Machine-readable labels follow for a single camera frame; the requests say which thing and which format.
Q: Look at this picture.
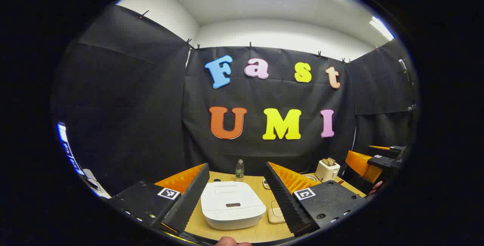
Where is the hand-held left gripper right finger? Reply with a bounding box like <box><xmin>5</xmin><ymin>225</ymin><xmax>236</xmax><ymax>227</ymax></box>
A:
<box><xmin>264</xmin><ymin>161</ymin><xmax>373</xmax><ymax>238</ymax></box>

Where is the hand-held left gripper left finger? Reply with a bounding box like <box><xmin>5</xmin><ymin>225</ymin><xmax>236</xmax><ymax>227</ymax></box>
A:
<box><xmin>108</xmin><ymin>163</ymin><xmax>210</xmax><ymax>234</ymax></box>

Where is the clear tray of rice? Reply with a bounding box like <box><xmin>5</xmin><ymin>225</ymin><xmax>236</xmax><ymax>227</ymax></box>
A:
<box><xmin>268</xmin><ymin>200</ymin><xmax>287</xmax><ymax>224</ymax></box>

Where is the white rice cooker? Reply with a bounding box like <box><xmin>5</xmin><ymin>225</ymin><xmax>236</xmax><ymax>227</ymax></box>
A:
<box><xmin>200</xmin><ymin>181</ymin><xmax>267</xmax><ymax>230</ymax></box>

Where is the white toaster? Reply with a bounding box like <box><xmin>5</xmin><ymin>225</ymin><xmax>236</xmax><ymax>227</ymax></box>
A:
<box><xmin>315</xmin><ymin>159</ymin><xmax>341</xmax><ymax>183</ymax></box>

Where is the black backdrop cloth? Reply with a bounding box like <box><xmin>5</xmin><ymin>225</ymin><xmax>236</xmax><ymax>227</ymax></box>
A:
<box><xmin>51</xmin><ymin>4</ymin><xmax>418</xmax><ymax>195</ymax></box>

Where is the white side desk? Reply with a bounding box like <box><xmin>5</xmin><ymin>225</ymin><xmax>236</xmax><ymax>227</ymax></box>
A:
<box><xmin>81</xmin><ymin>169</ymin><xmax>111</xmax><ymax>199</ymax></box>

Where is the small ceiling light panel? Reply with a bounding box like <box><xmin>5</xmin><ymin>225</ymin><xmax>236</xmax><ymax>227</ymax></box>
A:
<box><xmin>369</xmin><ymin>16</ymin><xmax>395</xmax><ymax>41</ymax></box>

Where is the computer monitor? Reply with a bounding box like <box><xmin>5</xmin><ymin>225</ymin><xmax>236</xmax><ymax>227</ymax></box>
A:
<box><xmin>57</xmin><ymin>122</ymin><xmax>85</xmax><ymax>175</ymax></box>

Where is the black camera stand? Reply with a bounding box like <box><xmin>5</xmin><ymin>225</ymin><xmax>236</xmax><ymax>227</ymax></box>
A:
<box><xmin>398</xmin><ymin>59</ymin><xmax>417</xmax><ymax>112</ymax></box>

